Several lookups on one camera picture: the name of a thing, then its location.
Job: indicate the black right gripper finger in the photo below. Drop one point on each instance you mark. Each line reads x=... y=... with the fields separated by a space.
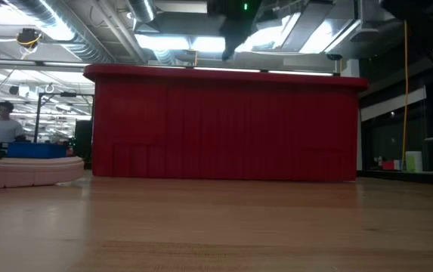
x=231 y=47

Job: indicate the pink rubber slide sandal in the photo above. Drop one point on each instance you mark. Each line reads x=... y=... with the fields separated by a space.
x=27 y=172

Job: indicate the red plastic bin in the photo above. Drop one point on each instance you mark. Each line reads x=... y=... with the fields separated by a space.
x=223 y=124

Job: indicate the blue plastic bin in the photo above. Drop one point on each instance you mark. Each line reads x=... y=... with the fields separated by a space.
x=36 y=150

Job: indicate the fluorescent ceiling light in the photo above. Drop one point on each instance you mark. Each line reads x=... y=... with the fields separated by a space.
x=171 y=42

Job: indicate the black upright panel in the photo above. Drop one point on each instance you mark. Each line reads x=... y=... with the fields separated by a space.
x=84 y=140

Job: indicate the small red box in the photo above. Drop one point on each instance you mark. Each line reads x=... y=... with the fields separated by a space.
x=388 y=165

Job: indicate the white green container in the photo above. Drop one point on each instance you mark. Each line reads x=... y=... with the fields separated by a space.
x=413 y=162

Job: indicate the dark ledge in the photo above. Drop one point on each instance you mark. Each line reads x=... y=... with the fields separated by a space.
x=409 y=178

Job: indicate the person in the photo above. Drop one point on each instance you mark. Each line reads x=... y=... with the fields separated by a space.
x=6 y=130

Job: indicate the rectangular metal air duct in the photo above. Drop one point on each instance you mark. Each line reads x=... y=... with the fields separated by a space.
x=182 y=20

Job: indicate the silver spiral air duct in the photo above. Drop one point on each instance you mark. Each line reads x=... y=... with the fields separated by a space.
x=61 y=30
x=140 y=9

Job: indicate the black ceiling camera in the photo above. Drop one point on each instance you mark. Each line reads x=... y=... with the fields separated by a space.
x=334 y=56

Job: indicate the black metal frame stand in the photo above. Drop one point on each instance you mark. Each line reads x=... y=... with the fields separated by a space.
x=37 y=121

